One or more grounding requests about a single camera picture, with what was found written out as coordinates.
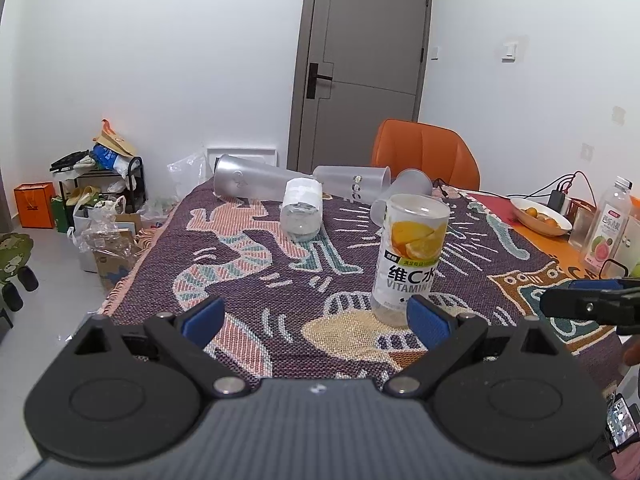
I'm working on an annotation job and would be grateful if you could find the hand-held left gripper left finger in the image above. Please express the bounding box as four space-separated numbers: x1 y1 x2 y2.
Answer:
70 296 251 400

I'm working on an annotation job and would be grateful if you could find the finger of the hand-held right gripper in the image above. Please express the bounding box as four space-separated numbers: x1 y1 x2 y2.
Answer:
597 260 640 282
540 279 623 322

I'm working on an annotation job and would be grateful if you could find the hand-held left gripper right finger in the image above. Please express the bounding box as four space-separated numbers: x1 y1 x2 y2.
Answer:
382 295 558 400

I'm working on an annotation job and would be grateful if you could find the vitamin C water bottle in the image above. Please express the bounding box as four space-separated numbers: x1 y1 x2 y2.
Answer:
370 193 451 327

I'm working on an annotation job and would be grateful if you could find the plain frosted cup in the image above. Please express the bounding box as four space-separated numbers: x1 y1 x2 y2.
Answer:
393 169 434 198

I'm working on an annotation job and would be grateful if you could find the tall silver cup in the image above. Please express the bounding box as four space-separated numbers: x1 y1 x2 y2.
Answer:
213 154 307 202

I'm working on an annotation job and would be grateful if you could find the frosted cup with dark dots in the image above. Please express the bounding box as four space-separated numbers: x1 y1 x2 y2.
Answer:
312 164 392 199

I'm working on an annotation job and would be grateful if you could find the pink label juice bottle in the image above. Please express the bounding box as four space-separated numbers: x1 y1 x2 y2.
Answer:
579 175 634 274

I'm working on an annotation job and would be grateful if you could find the clear drinking glass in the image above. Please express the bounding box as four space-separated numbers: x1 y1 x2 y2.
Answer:
568 207 597 252

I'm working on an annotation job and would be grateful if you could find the printed woven blanket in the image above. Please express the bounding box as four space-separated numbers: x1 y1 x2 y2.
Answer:
101 179 628 397

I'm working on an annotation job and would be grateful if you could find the white bowl of oranges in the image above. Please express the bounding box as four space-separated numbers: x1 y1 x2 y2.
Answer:
509 197 574 237

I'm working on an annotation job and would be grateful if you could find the black power adapter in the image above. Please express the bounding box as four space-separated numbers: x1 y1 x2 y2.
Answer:
547 187 572 212

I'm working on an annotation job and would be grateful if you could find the cardboard box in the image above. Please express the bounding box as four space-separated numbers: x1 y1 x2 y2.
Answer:
94 240 142 293

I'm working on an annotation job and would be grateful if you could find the smartphone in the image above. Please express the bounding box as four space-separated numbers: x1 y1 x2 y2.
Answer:
606 393 640 450

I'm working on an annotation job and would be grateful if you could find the clear plastic bag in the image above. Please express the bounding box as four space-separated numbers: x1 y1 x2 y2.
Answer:
79 214 142 262

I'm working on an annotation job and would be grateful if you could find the crumpled clear plastic wrap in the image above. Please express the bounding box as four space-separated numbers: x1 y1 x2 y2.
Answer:
166 151 217 200

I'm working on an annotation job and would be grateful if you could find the clear bottle with white label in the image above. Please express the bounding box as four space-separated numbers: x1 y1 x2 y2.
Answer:
279 177 324 241

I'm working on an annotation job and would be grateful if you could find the white plastic bag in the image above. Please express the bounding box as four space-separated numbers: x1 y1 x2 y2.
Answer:
72 194 127 247

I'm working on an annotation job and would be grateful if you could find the black storage rack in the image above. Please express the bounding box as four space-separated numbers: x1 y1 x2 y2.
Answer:
50 155 146 213

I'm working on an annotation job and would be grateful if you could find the orange chair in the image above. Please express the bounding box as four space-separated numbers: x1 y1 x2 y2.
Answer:
370 118 481 192

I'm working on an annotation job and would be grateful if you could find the green paper bag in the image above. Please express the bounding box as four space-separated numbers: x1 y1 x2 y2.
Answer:
50 195 74 234

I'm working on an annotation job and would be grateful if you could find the blue and white bag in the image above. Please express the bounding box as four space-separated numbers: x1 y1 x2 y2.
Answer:
91 144 132 173

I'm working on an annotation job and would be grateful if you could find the green camouflage plush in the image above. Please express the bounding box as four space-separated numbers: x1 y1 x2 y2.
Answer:
0 232 40 312

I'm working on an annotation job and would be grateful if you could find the brown paper bag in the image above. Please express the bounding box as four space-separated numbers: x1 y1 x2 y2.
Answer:
92 118 137 158

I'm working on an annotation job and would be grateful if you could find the orange paper bag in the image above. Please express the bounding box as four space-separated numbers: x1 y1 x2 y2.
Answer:
13 182 56 230

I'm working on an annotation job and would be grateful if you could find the grey door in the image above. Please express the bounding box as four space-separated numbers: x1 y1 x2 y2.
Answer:
287 0 434 175

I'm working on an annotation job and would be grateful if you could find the black cable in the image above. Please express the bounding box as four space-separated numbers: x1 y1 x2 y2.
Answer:
506 170 601 200

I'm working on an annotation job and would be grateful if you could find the black door handle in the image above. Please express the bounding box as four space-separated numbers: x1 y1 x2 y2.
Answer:
307 62 334 100

